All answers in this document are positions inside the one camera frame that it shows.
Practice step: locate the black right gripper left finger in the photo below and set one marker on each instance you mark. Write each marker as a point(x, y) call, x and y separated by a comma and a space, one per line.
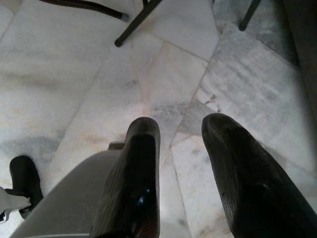
point(133, 173)

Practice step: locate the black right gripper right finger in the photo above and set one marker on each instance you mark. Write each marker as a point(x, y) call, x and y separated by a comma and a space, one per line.
point(247, 178)

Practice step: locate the black robot foot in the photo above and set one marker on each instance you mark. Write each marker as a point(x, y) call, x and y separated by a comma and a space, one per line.
point(24, 173)

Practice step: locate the white robot ankle joint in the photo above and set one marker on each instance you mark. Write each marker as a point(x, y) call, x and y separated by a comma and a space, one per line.
point(11, 202)

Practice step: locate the dark furniture panel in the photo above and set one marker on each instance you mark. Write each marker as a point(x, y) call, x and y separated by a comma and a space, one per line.
point(304, 49)

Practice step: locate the black metal furniture leg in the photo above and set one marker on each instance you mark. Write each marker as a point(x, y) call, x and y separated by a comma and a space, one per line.
point(138, 19)
point(248, 13)

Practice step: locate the dark brown curved chair leg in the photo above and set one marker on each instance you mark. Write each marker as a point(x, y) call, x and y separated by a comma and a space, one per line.
point(99, 7)

